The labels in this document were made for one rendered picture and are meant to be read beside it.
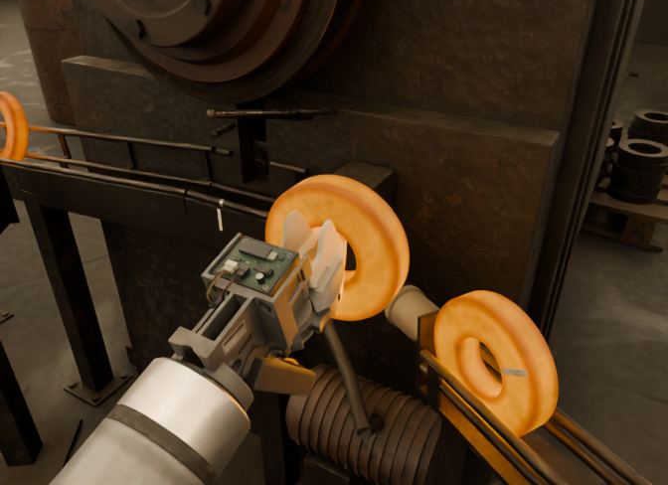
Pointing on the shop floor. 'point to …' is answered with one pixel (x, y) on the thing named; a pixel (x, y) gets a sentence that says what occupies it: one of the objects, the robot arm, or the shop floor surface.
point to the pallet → (633, 182)
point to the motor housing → (390, 463)
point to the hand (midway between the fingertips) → (334, 235)
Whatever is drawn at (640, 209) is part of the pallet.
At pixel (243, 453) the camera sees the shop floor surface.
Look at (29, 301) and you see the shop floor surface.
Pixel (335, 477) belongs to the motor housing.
